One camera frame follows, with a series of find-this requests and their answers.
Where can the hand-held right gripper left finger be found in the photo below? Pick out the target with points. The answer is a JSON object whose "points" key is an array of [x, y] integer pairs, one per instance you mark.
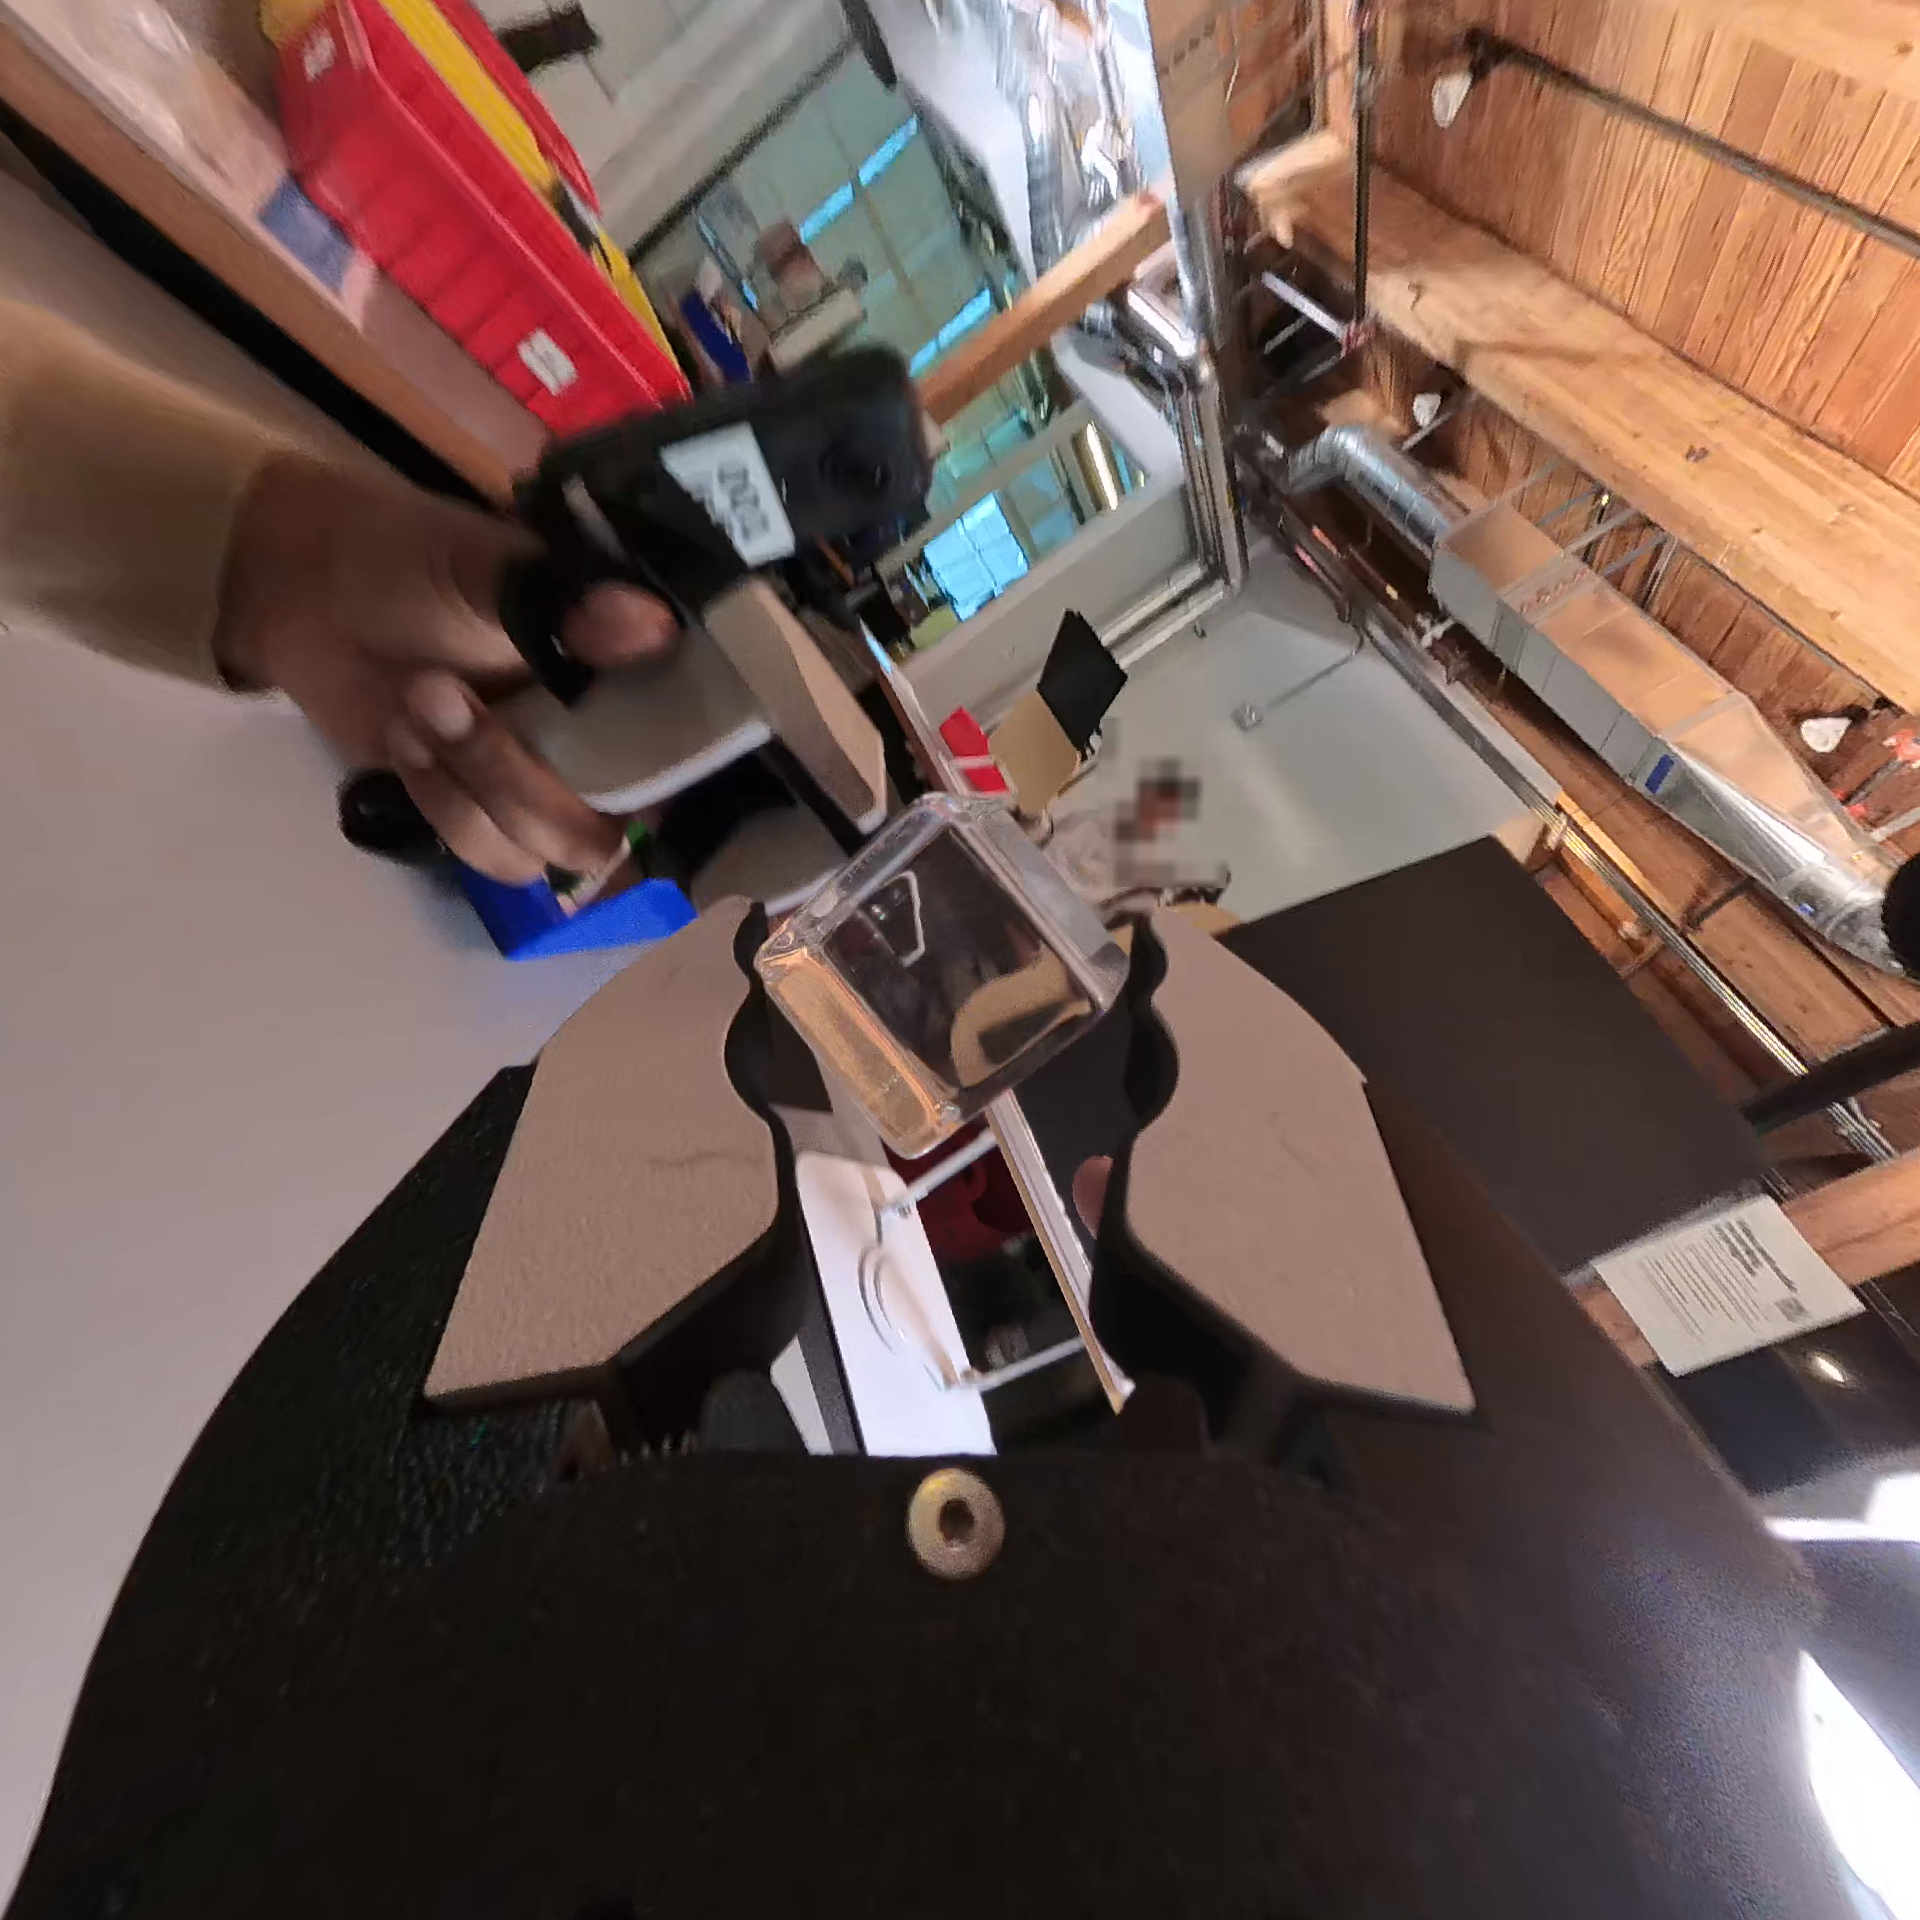
{"points": [[600, 1172]]}

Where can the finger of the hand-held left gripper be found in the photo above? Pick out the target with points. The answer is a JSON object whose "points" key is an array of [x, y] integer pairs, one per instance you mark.
{"points": [[661, 734], [810, 691]]}

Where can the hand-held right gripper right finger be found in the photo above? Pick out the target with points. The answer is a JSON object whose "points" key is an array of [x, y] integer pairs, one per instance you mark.
{"points": [[1277, 1202]]}

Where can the blue plastic bin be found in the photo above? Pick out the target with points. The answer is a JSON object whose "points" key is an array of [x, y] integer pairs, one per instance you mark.
{"points": [[600, 917]]}

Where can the clear acrylic block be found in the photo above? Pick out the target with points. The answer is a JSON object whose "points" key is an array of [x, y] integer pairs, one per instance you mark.
{"points": [[932, 975]]}

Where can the person's left forearm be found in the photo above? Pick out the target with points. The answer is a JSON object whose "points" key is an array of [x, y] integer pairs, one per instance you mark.
{"points": [[105, 480]]}

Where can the person's left hand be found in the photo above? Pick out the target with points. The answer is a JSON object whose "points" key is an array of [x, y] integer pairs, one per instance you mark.
{"points": [[375, 630]]}

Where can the wood-edged black board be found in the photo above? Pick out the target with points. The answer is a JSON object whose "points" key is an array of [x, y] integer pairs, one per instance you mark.
{"points": [[1471, 1021]]}

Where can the black panel on cardboard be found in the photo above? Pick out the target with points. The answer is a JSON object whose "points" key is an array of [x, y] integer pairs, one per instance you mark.
{"points": [[1079, 668]]}

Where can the stack of red crates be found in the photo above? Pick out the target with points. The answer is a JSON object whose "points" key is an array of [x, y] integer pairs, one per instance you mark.
{"points": [[452, 224]]}

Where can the white paper sign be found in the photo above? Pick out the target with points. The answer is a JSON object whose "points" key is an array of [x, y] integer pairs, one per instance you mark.
{"points": [[1724, 1284]]}

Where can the yellow plastic bin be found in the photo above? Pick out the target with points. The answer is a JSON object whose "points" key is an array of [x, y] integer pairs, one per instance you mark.
{"points": [[464, 77]]}

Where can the wood-edged desk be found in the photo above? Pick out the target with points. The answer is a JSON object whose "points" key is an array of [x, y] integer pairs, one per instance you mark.
{"points": [[224, 234]]}

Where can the silver air duct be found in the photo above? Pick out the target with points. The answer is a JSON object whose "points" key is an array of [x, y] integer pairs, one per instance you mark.
{"points": [[1576, 630]]}

